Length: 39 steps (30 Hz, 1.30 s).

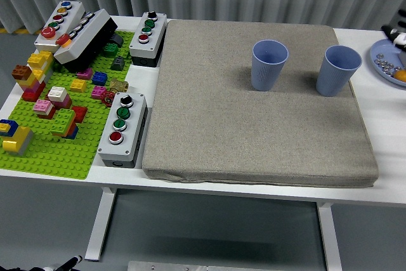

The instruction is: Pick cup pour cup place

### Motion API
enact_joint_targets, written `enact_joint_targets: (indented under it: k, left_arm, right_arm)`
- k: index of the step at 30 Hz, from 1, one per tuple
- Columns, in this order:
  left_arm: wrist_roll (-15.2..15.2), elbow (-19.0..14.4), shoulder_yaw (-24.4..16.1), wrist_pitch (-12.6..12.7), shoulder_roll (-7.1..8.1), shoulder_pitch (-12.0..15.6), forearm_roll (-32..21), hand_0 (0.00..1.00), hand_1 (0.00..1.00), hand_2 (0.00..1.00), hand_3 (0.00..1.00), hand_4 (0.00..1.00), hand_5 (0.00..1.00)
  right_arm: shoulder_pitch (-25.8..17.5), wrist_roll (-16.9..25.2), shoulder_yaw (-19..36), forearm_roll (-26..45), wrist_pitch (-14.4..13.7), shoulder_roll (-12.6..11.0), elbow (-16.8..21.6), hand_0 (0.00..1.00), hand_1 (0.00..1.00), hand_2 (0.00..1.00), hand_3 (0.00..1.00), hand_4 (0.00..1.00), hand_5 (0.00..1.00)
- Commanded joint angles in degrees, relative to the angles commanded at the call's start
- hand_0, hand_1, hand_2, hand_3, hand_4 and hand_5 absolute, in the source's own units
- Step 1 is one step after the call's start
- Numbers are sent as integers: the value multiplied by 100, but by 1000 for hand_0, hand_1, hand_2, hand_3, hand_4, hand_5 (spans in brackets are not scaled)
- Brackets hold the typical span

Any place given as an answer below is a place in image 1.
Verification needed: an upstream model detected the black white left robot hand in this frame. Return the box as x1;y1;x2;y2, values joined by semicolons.
0;254;84;271

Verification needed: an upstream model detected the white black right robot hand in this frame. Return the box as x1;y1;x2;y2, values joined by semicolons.
381;10;406;52

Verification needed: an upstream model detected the blue ribbed plastic cup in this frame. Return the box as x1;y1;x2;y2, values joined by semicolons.
315;44;363;98
251;39;289;91

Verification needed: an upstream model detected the blue plate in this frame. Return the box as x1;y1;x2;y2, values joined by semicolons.
370;38;406;87

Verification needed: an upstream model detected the white table leg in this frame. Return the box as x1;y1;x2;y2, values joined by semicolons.
84;187;117;261
316;202;343;271

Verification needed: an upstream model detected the green studded building baseplate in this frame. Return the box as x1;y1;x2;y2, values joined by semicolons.
0;29;136;181

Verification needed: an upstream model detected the grey building brick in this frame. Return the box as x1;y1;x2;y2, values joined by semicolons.
11;131;35;157

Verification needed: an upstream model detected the blue building brick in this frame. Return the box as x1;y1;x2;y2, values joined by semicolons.
91;71;108;86
0;119;19;136
65;124;80;140

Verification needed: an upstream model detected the large yellow building brick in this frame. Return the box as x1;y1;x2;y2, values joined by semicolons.
1;126;32;152

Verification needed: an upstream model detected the green building brick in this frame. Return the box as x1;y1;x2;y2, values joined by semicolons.
103;43;119;58
50;108;77;135

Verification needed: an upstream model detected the grey four-button control box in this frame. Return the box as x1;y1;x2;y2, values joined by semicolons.
97;91;148;169
129;11;168;68

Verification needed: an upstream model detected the red building brick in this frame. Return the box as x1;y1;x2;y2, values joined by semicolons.
37;109;57;121
71;105;89;123
21;88;46;103

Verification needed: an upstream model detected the magenta building brick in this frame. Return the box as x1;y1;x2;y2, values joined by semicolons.
91;85;108;100
19;79;47;95
49;95;74;110
76;67;93;81

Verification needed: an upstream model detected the pink building brick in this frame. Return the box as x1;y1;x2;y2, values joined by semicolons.
33;98;53;114

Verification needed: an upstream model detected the white building brick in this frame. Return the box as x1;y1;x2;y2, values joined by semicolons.
47;86;69;101
40;60;55;83

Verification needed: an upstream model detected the grey-brown fabric mat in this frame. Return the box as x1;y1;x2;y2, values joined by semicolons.
141;18;380;188

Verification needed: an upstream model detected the brown building brick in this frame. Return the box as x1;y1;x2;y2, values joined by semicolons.
11;64;32;81

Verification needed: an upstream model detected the dark grey sloped brick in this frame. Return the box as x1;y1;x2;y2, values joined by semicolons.
110;56;126;71

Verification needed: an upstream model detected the grey control box black base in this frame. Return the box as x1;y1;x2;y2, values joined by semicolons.
53;8;119;72

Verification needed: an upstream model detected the black curved building piece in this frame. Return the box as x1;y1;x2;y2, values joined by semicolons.
107;34;124;47

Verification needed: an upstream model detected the white five-button control box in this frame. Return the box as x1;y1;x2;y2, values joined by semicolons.
34;0;86;53

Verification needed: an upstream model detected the brass valve with red handle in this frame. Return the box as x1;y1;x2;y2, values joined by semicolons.
101;77;129;106

